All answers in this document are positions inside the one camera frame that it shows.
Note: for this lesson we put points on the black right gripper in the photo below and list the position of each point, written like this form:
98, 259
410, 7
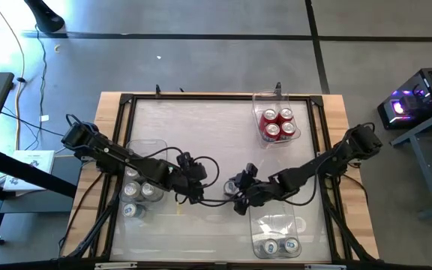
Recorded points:
252, 192

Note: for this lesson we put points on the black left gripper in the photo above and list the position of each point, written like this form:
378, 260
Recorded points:
191, 180

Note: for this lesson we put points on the blue lemon soda can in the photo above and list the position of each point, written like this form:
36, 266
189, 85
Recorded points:
147, 189

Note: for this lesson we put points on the clear plastic bin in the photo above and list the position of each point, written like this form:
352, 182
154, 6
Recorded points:
274, 225
144, 147
272, 99

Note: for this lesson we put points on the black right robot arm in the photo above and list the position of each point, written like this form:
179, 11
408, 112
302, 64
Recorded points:
313, 167

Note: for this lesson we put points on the small black clamp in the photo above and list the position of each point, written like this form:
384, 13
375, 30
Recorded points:
158, 90
278, 88

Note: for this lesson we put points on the white booklet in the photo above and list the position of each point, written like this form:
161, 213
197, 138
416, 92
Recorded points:
34, 161

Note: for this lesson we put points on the small white tag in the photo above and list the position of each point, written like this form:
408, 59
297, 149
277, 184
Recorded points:
44, 117

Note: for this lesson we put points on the white paper sheet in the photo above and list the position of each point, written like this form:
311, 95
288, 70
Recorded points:
15, 183

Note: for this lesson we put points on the grey metal stand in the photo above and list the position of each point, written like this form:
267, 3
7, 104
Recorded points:
426, 180

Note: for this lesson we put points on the black stand foot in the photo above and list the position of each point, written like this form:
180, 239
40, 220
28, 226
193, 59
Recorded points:
45, 17

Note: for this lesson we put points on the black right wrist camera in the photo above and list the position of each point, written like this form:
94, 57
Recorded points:
251, 170

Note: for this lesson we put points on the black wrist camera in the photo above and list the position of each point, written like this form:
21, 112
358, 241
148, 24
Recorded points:
251, 170
186, 160

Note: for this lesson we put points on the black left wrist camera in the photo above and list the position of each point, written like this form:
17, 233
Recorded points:
186, 160

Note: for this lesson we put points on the white frame bracket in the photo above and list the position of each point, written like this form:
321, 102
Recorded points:
115, 265
324, 267

